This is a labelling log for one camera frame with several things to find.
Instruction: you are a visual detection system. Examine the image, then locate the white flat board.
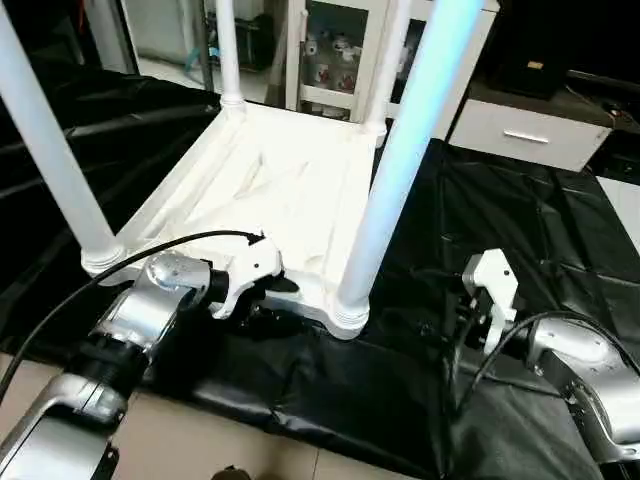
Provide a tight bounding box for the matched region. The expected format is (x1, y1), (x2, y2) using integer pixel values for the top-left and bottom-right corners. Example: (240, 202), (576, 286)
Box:
(600, 178), (640, 251)

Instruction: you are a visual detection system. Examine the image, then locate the white glass door cabinet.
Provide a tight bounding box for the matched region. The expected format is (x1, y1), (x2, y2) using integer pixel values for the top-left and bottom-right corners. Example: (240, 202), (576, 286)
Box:
(285, 0), (501, 141)

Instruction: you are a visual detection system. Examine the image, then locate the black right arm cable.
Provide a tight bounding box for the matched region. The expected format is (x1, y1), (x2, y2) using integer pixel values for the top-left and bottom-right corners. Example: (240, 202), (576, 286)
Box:
(445, 310), (640, 421)

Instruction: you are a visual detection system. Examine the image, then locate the white drawer unit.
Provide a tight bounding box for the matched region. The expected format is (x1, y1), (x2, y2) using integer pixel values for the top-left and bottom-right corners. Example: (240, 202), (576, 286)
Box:
(450, 98), (611, 173)

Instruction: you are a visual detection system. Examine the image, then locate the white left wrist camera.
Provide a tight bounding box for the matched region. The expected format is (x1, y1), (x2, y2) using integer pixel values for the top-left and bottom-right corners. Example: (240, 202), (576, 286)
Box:
(210, 238), (284, 321)

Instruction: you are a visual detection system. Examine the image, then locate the black mat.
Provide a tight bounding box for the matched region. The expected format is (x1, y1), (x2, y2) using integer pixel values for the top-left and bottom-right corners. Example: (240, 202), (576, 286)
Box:
(0, 65), (640, 480)

